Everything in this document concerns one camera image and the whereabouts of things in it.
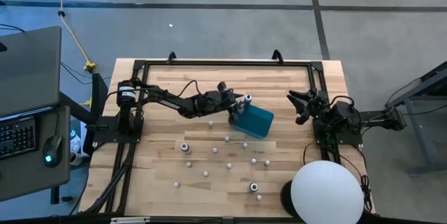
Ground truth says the blue-capped food coloring bottle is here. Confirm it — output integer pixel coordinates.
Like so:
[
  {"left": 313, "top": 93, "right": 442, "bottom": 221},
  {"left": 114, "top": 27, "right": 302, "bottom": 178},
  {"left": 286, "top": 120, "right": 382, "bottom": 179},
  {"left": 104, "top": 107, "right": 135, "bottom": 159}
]
[{"left": 237, "top": 94, "right": 253, "bottom": 113}]

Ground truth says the grey metal side table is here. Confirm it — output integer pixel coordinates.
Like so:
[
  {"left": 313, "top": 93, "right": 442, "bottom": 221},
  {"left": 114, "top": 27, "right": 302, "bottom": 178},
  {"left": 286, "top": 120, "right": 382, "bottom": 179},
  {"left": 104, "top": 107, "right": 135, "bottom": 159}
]
[{"left": 385, "top": 59, "right": 447, "bottom": 177}]

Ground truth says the clear water bottle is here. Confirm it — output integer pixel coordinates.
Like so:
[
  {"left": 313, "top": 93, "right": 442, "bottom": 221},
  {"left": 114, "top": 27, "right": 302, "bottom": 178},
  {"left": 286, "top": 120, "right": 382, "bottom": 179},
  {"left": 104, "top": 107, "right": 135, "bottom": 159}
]
[{"left": 69, "top": 129, "right": 82, "bottom": 155}]

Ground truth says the black metal table frame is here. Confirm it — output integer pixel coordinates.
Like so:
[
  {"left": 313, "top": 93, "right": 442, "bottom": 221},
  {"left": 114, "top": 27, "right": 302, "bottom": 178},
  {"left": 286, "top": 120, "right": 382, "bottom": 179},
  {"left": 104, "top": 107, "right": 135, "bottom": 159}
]
[{"left": 79, "top": 59, "right": 345, "bottom": 218}]

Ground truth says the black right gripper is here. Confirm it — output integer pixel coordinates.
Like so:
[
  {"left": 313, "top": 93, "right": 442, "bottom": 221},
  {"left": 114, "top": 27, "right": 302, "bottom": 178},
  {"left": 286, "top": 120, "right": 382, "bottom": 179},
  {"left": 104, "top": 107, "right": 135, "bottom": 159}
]
[{"left": 288, "top": 89, "right": 332, "bottom": 126}]

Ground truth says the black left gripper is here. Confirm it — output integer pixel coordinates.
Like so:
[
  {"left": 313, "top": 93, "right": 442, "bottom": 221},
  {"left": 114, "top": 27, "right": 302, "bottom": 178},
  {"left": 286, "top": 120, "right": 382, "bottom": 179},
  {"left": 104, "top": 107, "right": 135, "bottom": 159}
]
[{"left": 199, "top": 81, "right": 245, "bottom": 126}]

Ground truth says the black desk stand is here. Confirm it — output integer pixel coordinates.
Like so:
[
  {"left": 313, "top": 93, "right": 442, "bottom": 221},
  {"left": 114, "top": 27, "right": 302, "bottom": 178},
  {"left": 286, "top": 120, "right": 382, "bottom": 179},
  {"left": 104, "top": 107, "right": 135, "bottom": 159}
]
[{"left": 50, "top": 73, "right": 110, "bottom": 206}]

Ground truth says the black power cable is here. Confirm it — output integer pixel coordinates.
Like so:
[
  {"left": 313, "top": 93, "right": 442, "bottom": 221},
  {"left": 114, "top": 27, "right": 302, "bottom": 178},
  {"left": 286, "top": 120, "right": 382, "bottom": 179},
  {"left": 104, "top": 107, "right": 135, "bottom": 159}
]
[{"left": 302, "top": 142, "right": 374, "bottom": 214}]

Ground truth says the white round globe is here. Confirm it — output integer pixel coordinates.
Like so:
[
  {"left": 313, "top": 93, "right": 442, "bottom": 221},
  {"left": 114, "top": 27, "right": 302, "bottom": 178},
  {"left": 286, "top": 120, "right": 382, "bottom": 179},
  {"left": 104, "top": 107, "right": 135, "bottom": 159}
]
[{"left": 290, "top": 160, "right": 365, "bottom": 224}]

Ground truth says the teal plastic bin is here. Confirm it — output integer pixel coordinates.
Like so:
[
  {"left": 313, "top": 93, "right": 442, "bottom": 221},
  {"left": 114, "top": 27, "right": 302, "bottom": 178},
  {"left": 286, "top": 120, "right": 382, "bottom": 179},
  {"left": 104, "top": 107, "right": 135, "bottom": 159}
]
[{"left": 230, "top": 103, "right": 275, "bottom": 140}]

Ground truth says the white strip bracket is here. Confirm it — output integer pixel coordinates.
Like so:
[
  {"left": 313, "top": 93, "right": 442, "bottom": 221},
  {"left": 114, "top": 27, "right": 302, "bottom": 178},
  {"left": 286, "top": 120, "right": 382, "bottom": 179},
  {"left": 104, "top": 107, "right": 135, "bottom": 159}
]
[{"left": 110, "top": 216, "right": 151, "bottom": 223}]

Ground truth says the white mug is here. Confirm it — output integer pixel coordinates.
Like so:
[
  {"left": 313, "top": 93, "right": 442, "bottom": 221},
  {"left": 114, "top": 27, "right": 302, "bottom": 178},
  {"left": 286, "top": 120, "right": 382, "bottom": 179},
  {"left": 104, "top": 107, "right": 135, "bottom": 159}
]
[{"left": 69, "top": 151, "right": 84, "bottom": 167}]

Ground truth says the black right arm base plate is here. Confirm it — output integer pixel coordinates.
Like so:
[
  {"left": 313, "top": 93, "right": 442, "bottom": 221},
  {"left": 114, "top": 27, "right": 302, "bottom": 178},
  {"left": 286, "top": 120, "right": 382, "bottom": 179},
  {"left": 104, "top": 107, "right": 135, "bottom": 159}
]
[{"left": 312, "top": 116, "right": 364, "bottom": 147}]

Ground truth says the grey lower desk top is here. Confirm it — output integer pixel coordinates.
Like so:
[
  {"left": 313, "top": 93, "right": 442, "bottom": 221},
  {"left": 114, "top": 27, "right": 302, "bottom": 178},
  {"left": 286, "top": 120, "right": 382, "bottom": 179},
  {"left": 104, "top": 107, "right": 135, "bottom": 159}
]
[{"left": 0, "top": 105, "right": 72, "bottom": 202}]

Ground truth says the grey raised desk top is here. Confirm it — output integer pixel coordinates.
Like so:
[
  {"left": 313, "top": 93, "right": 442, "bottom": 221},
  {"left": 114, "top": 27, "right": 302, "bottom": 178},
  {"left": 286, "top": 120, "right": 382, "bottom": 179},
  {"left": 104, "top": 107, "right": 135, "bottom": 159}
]
[{"left": 0, "top": 25, "right": 62, "bottom": 119}]

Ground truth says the black globe base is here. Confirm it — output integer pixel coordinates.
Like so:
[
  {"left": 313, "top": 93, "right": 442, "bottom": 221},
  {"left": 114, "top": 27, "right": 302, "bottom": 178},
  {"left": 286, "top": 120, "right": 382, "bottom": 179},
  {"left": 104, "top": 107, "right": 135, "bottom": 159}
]
[{"left": 279, "top": 180, "right": 298, "bottom": 218}]

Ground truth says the black computer mouse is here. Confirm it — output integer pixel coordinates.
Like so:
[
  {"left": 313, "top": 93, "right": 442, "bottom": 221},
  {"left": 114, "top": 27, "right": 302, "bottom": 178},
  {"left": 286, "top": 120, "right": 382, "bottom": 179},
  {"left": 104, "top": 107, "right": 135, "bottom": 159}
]
[{"left": 42, "top": 135, "right": 64, "bottom": 168}]

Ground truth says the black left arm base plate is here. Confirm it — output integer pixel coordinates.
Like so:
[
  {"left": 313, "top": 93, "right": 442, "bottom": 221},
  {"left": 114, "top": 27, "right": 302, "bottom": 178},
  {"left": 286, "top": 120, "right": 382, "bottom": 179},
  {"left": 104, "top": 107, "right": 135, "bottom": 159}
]
[{"left": 85, "top": 114, "right": 145, "bottom": 144}]

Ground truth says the yellow extension cable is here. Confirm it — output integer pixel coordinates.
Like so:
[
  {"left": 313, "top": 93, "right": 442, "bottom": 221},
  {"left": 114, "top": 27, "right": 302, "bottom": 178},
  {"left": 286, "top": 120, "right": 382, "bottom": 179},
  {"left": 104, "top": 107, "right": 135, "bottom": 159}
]
[{"left": 48, "top": 0, "right": 97, "bottom": 73}]

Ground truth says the black backlit keyboard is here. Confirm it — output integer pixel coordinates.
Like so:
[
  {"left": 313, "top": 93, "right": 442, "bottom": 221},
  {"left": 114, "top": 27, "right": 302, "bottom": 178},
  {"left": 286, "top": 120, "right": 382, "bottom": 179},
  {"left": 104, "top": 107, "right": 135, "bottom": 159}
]
[{"left": 0, "top": 114, "right": 38, "bottom": 160}]

